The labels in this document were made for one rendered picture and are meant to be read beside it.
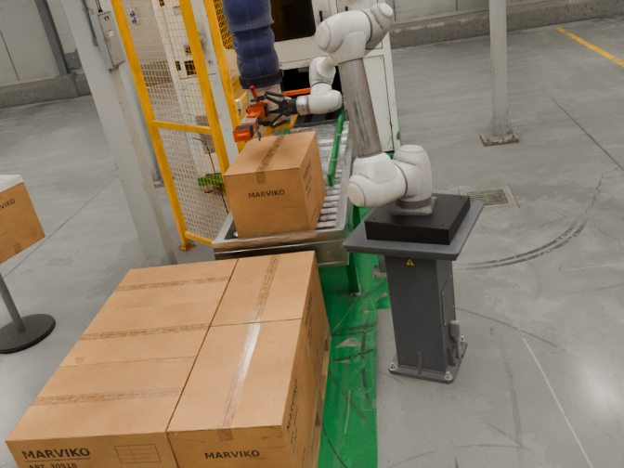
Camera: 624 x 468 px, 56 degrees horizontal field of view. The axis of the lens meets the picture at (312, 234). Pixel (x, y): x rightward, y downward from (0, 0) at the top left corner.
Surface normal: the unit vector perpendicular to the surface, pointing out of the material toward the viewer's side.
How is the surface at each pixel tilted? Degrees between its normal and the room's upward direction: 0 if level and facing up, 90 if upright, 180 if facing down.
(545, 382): 0
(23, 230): 90
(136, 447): 90
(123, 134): 90
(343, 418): 0
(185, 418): 0
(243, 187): 90
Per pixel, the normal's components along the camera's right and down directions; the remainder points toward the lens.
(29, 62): -0.11, 0.45
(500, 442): -0.16, -0.89
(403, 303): -0.44, 0.46
